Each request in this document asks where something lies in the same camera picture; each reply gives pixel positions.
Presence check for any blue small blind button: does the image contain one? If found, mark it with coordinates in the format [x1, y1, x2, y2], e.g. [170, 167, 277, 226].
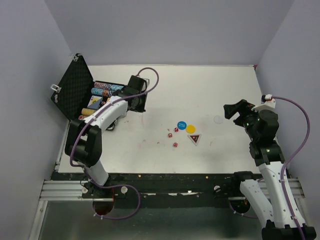
[177, 121, 187, 130]

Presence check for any yellow round button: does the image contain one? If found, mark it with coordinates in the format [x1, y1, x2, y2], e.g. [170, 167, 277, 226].
[185, 124, 196, 134]

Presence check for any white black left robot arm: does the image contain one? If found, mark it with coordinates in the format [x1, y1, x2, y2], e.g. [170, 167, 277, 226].
[64, 75, 150, 198]

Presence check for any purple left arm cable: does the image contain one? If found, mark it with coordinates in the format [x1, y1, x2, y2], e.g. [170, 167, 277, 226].
[69, 67, 160, 221]

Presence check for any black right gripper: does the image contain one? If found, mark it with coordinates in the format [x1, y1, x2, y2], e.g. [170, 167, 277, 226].
[224, 98, 264, 141]

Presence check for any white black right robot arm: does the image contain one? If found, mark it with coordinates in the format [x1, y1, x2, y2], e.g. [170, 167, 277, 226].
[223, 95, 317, 240]

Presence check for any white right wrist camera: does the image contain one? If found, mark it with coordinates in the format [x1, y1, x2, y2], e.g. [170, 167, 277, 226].
[251, 94, 276, 112]

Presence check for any poker chip row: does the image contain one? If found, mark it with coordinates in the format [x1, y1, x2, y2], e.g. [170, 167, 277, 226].
[94, 81, 124, 92]
[91, 87, 117, 98]

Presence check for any clear dealer button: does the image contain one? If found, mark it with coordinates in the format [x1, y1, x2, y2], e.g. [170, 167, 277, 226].
[213, 115, 224, 124]

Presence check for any triangular all in button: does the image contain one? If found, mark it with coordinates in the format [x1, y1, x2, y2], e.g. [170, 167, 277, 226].
[188, 134, 202, 146]

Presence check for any top poker chip row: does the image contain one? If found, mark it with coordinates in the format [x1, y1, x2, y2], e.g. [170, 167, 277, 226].
[94, 81, 124, 92]

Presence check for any black aluminium base frame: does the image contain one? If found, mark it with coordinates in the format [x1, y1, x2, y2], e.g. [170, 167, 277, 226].
[37, 171, 307, 210]

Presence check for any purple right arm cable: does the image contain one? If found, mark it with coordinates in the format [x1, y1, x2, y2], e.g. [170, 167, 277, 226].
[228, 95, 311, 240]

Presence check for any yellow blue chip row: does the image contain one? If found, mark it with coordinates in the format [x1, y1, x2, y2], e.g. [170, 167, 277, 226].
[81, 108, 96, 116]

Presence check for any black poker set case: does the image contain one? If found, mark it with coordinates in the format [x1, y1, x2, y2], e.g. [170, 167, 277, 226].
[50, 52, 130, 132]

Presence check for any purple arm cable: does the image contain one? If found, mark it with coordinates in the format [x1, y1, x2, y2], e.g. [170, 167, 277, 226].
[69, 67, 160, 221]
[228, 95, 311, 240]

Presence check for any blue ace card deck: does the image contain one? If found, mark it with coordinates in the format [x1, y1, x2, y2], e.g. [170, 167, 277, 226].
[87, 95, 103, 110]

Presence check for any red green chip row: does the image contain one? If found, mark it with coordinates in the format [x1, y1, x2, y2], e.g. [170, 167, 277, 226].
[78, 115, 87, 120]

